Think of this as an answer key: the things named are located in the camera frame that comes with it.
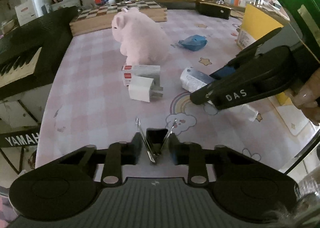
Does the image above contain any white red small box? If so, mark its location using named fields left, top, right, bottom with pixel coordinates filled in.
left=121, top=65, right=161, bottom=86

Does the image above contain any black Yamaha keyboard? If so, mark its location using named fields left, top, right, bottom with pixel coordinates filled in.
left=1, top=7, right=78, bottom=148

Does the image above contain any pink checkered tablecloth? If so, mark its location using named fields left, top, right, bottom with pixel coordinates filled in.
left=36, top=10, right=318, bottom=171

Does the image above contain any pink plush pig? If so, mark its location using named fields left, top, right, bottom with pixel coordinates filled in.
left=111, top=8, right=171, bottom=65

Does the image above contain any yellow cardboard box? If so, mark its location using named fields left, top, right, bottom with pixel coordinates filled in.
left=236, top=3, right=320, bottom=139

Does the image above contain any white spray bottle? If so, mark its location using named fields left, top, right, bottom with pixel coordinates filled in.
left=180, top=67, right=258, bottom=122

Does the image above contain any white charger plug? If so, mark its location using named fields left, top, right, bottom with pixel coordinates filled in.
left=128, top=76, right=163, bottom=102

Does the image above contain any black brown small case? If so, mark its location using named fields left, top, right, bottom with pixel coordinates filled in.
left=195, top=0, right=232, bottom=19

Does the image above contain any person right hand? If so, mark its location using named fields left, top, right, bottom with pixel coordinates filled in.
left=285, top=69, right=320, bottom=126

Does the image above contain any wooden chess board box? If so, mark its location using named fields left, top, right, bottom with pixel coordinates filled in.
left=69, top=0, right=167, bottom=36

